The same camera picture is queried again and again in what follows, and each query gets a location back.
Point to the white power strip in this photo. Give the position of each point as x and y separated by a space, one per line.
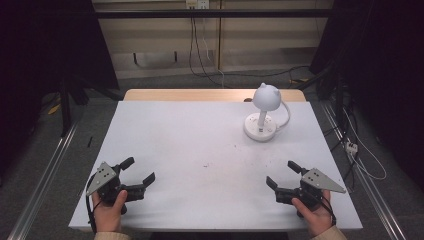
351 147

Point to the yellow floor tape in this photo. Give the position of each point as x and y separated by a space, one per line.
54 109

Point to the small black floor piece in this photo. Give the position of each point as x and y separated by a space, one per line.
89 141

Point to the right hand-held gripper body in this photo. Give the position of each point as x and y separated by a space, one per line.
310 190

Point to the white wall socket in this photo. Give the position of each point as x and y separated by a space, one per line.
198 3

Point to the person's left hand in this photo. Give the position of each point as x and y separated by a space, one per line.
108 213

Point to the white table cover board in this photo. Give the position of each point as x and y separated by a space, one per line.
200 160

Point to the person's right hand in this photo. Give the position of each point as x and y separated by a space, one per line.
315 216

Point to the white cat-ear desk lamp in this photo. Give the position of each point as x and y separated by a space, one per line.
265 110

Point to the metal floor rail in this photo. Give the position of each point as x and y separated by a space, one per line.
373 193
40 186

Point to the dark curtain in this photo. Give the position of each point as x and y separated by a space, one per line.
383 73
43 60

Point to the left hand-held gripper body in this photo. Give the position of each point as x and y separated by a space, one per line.
106 181

